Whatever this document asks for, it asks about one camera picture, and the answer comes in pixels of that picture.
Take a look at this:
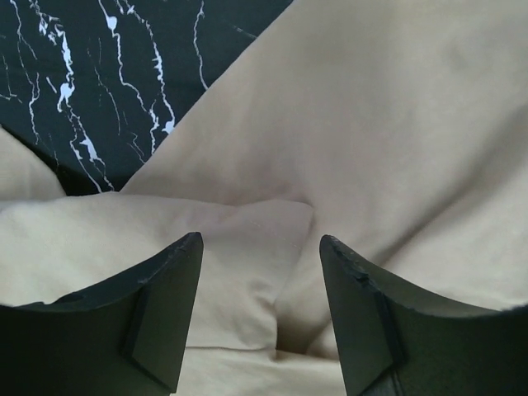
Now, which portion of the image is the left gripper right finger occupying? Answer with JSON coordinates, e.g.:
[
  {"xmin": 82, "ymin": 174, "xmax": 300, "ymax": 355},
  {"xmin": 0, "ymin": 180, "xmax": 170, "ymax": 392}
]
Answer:
[{"xmin": 319, "ymin": 235, "xmax": 527, "ymax": 396}]

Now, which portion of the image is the beige t shirt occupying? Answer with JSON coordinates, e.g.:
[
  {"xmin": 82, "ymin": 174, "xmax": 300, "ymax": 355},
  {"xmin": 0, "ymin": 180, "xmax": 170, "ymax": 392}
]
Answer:
[{"xmin": 1, "ymin": 1, "xmax": 527, "ymax": 395}]

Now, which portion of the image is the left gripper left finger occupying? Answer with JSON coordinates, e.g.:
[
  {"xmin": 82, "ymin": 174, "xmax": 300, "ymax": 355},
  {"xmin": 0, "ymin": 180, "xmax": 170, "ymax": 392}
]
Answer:
[{"xmin": 1, "ymin": 233, "xmax": 204, "ymax": 395}]

